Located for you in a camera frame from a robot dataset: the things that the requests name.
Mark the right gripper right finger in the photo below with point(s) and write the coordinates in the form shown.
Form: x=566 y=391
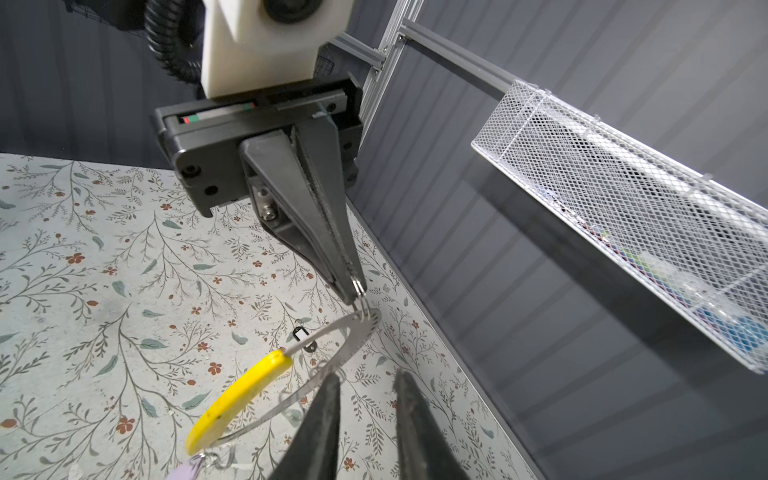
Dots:
x=423 y=452

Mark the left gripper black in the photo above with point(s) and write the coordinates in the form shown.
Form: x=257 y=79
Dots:
x=298 y=193

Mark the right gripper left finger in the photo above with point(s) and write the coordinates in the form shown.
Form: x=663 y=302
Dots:
x=313 y=453

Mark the brass key purple tag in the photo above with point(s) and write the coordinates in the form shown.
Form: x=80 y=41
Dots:
x=191 y=469

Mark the black key tag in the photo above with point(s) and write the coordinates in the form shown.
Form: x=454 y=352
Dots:
x=301 y=335

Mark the items inside white basket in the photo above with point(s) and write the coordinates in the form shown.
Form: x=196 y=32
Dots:
x=732 y=323

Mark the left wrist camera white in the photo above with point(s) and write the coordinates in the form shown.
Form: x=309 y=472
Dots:
x=250 y=45

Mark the aluminium frame crossbar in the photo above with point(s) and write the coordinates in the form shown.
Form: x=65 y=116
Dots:
x=473 y=68

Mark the white wire mesh basket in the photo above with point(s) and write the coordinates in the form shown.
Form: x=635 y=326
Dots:
x=642 y=198

